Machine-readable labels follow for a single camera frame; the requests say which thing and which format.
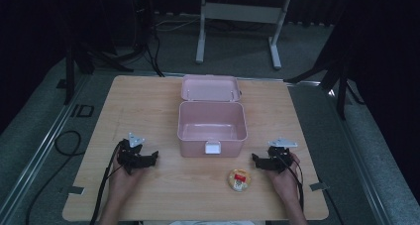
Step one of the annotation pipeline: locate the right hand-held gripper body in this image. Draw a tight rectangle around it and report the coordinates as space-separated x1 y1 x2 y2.
263 138 299 174

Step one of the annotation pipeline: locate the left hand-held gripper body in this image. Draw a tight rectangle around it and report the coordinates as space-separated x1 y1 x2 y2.
116 132 151 175

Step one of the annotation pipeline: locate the round yellow tin red label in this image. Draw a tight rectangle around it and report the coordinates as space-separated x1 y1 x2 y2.
227 169 252 192

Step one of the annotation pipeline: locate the pink plastic box with lid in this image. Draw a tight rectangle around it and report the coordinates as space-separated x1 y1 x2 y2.
176 73 249 159

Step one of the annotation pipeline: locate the person's right hand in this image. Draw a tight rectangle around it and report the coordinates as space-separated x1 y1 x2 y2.
265 152 302 203

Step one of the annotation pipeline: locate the person's left hand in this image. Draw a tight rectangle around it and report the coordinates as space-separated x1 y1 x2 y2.
108 148 147 201

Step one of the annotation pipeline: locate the grey tape piece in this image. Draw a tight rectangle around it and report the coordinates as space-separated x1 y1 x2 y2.
309 181 330 192
66 185 86 196

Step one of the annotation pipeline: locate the black metal stand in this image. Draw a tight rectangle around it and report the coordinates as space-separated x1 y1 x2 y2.
284 20 366 121
55 16 135 106

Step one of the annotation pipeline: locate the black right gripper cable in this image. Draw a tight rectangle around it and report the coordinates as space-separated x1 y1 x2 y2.
278 155 305 213

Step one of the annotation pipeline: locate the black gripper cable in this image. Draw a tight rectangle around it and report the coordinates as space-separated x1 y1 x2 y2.
278 155 305 213
89 141 127 225

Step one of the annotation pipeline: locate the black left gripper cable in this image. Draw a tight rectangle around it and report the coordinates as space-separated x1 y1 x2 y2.
89 141 127 225

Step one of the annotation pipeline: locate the black cable on floor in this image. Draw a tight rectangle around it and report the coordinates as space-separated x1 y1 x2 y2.
25 130 84 225

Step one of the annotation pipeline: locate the metal floor rail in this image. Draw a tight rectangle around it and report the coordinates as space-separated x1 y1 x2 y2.
0 73 92 220
321 85 394 225

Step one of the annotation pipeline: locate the white cable on floor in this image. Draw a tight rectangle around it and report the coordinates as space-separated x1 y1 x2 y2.
154 16 203 33

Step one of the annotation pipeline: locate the white desk frame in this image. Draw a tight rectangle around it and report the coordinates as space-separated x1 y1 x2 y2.
195 0 293 70

